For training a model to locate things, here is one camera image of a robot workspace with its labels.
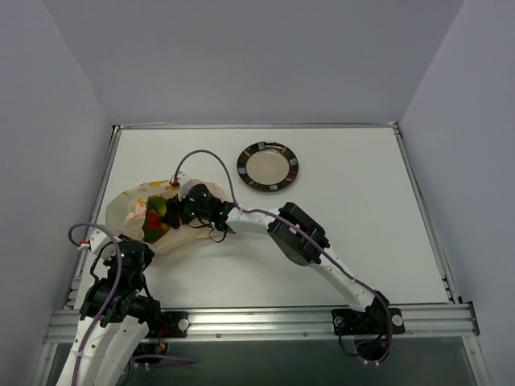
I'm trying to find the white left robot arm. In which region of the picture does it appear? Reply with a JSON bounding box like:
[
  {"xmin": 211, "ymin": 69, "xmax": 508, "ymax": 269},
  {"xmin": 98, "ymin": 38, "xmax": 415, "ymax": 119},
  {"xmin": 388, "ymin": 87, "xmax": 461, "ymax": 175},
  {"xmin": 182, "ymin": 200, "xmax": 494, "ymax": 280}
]
[{"xmin": 57, "ymin": 240, "xmax": 163, "ymax": 385}]

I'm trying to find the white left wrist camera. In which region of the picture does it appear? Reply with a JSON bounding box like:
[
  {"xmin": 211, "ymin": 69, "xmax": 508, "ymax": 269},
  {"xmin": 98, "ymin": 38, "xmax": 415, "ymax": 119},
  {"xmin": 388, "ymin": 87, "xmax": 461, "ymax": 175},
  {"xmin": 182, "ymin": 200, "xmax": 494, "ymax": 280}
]
[{"xmin": 77, "ymin": 229, "xmax": 121, "ymax": 261}]

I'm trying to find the brown rimmed ceramic plate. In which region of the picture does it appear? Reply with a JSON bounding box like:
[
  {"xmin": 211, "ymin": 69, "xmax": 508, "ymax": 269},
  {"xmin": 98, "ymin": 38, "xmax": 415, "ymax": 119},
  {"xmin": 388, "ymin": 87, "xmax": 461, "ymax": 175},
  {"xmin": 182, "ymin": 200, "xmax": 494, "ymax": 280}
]
[{"xmin": 236, "ymin": 142, "xmax": 299, "ymax": 193}]

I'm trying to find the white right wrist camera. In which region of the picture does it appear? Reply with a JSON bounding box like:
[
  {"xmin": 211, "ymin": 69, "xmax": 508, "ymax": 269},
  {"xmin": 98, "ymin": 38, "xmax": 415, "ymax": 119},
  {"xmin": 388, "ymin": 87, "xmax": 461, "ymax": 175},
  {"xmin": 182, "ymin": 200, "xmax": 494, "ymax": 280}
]
[{"xmin": 170, "ymin": 171, "xmax": 193, "ymax": 201}]

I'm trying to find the green orange fake mango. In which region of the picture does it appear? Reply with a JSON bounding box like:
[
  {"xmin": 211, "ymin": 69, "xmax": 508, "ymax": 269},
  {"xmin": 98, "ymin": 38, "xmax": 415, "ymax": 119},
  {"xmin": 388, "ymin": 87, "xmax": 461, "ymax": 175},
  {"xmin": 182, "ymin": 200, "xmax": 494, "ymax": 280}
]
[{"xmin": 147, "ymin": 195, "xmax": 167, "ymax": 217}]

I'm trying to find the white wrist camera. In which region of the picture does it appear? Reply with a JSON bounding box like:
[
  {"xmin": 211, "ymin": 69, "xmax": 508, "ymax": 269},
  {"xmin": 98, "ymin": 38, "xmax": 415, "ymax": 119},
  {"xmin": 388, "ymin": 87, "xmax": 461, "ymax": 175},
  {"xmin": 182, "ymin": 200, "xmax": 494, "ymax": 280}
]
[
  {"xmin": 170, "ymin": 171, "xmax": 193, "ymax": 201},
  {"xmin": 77, "ymin": 229, "xmax": 121, "ymax": 261}
]

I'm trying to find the red fake cherry bunch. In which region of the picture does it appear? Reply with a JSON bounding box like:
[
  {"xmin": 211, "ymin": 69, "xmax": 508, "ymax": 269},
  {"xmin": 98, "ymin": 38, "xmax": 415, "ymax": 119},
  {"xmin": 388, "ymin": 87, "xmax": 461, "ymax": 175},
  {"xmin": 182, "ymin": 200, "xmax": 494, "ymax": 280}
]
[{"xmin": 142, "ymin": 211, "xmax": 170, "ymax": 244}]

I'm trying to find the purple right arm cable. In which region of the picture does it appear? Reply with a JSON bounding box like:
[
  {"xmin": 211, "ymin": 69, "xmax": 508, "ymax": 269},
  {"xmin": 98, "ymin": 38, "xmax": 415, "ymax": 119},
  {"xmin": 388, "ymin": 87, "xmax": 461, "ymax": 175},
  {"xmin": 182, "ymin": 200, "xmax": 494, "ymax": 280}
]
[{"xmin": 173, "ymin": 150, "xmax": 393, "ymax": 361}]

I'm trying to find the aluminium front frame rail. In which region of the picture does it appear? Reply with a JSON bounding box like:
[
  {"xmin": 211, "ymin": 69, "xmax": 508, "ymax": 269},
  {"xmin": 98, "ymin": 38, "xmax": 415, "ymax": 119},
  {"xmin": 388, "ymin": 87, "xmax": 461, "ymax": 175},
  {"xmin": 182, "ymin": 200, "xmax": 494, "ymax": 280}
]
[{"xmin": 43, "ymin": 303, "xmax": 480, "ymax": 343}]

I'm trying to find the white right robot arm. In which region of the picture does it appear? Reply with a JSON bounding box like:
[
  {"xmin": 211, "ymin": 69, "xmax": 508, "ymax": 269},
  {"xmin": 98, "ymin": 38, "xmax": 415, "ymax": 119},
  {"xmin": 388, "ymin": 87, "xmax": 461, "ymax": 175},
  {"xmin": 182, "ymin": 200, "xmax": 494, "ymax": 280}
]
[{"xmin": 164, "ymin": 180, "xmax": 390, "ymax": 332}]

